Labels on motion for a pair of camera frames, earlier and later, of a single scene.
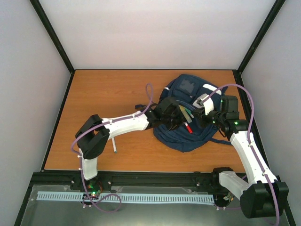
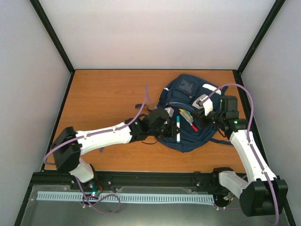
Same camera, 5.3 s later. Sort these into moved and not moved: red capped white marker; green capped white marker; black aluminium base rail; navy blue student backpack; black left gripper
Moved: green capped white marker; black left gripper; red capped white marker
Not moved: navy blue student backpack; black aluminium base rail
